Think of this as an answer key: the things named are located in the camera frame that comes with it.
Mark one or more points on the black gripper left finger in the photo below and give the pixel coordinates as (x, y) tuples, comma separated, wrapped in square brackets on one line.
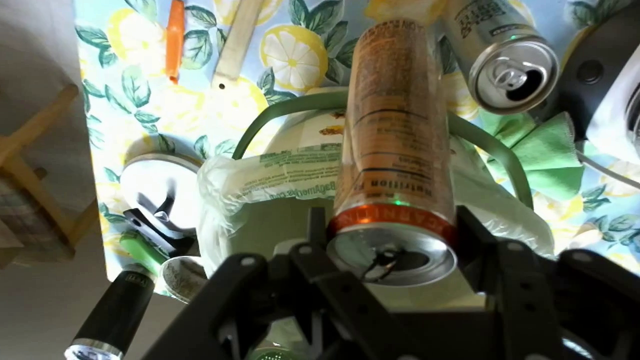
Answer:
[(315, 233)]

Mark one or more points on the orange carrot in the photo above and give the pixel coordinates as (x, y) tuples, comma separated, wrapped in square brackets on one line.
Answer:
[(175, 40)]

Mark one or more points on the lemon print tablecloth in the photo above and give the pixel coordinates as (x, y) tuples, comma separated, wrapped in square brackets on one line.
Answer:
[(292, 60)]

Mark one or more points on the white round item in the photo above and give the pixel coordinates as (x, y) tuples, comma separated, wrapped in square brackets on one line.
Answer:
[(151, 183)]

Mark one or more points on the orange drink can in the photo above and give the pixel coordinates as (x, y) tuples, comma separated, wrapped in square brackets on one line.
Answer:
[(392, 133)]

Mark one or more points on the small round metal cup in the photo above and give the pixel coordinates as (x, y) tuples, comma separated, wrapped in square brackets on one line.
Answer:
[(180, 280)]

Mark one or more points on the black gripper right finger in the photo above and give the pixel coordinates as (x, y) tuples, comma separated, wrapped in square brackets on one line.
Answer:
[(490, 261)]

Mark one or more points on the silver drink can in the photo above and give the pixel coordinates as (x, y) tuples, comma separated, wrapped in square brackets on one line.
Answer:
[(492, 40)]

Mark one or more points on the green paper napkin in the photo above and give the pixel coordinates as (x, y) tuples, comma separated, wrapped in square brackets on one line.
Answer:
[(546, 156)]

